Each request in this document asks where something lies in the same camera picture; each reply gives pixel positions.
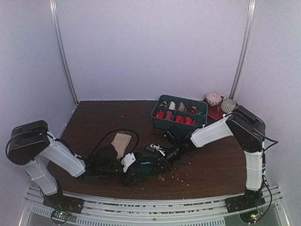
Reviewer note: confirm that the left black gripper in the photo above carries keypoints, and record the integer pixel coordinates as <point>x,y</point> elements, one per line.
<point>130,181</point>

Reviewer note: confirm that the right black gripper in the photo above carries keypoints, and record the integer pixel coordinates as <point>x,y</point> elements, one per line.
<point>163,161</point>

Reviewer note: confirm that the dark green christmas sock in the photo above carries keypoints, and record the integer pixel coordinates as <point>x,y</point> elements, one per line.
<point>147,166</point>

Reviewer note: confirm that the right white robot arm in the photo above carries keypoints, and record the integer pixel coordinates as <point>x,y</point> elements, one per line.
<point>243,125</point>

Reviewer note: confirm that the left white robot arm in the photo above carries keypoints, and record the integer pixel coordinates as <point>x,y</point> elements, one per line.
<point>31,141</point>

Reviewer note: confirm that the red socks in box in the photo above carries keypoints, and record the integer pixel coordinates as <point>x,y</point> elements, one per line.
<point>177,118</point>

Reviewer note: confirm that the beige striped sock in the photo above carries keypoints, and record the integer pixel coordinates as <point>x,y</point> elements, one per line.
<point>120,143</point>

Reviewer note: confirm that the maroon rolled sock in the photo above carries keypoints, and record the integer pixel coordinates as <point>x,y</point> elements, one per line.
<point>169,115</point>

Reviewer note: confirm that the green divided storage box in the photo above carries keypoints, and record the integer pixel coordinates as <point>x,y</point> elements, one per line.
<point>186,114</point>

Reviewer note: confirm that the cream rolled sock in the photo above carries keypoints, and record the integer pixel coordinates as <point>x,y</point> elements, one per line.
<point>172,105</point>

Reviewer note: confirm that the red round plate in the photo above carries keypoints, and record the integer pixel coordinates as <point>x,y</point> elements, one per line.
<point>215,112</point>

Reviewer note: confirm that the pink patterned bowl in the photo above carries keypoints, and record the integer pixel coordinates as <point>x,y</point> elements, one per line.
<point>213,99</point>

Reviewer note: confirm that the white striped cup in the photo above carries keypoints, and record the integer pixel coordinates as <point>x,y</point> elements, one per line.
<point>228,105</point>

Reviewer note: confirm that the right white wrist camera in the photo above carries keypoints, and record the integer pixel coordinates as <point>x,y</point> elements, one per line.
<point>158,149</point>

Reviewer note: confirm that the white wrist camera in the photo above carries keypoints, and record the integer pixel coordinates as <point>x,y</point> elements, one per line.
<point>158,149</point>
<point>127,161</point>

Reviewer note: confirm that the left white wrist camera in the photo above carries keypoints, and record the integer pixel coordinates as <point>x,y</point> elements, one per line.
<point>127,161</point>

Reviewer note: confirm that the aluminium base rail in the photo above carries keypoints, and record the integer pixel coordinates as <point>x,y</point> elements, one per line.
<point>101,211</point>

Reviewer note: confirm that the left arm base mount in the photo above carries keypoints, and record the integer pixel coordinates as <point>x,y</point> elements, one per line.
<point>65,204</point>

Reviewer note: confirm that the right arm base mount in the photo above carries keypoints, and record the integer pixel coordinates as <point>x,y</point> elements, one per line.
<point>243,202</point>

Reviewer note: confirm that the right aluminium corner post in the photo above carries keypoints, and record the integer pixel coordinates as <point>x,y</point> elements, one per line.
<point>247,39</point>

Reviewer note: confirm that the aluminium corner post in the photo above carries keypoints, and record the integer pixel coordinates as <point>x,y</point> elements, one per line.
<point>66,70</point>
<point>247,39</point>

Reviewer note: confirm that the left aluminium corner post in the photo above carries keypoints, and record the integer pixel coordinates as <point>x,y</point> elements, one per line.
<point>66,70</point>

